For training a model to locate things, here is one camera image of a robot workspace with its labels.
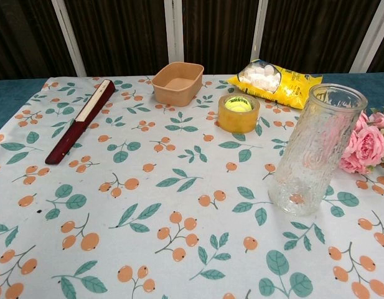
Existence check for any dark red folded fan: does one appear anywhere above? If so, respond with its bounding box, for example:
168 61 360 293
44 78 116 166

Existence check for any textured clear glass vase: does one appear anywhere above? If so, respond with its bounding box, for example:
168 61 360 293
268 83 368 217

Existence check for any fruit and leaf print tablecloth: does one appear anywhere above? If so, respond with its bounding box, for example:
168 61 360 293
0 74 384 299

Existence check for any clear packing tape roll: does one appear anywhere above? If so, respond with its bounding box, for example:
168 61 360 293
217 93 261 135

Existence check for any brown paper food container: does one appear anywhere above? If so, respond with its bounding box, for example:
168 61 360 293
151 62 205 108

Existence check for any yellow bag of white candies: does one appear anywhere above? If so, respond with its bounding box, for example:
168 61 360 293
226 59 323 110

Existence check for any pink artificial flower bouquet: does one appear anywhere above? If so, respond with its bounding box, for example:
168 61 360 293
339 106 384 175

